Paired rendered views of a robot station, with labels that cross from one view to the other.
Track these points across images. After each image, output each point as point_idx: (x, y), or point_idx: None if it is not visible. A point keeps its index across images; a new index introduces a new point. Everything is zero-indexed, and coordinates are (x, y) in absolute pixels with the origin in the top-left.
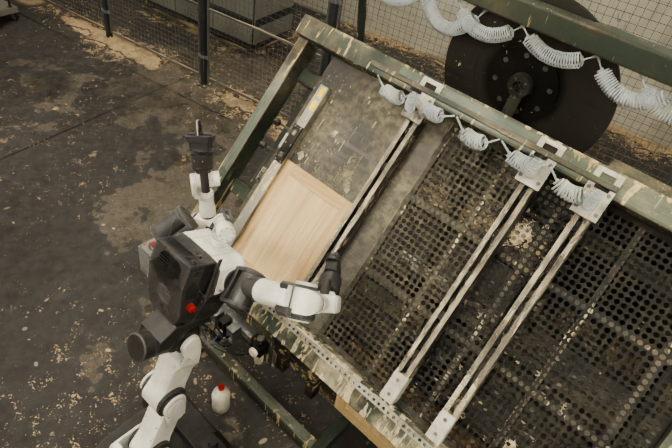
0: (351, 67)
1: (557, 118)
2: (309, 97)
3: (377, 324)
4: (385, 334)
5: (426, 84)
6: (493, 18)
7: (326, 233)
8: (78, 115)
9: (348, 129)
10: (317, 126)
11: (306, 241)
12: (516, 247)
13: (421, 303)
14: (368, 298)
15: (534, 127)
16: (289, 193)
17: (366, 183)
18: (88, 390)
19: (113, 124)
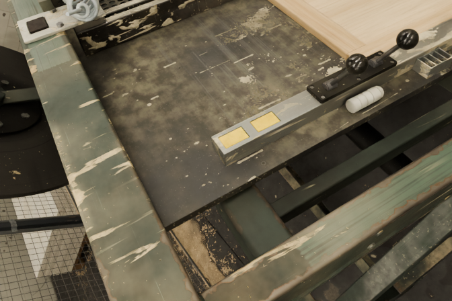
0: (142, 175)
1: (1, 70)
2: (274, 163)
3: (352, 149)
4: (344, 137)
5: (33, 29)
6: None
7: None
8: None
9: (217, 74)
10: (278, 102)
11: None
12: (214, 259)
13: (305, 181)
14: (360, 185)
15: (31, 86)
16: (372, 24)
17: None
18: None
19: None
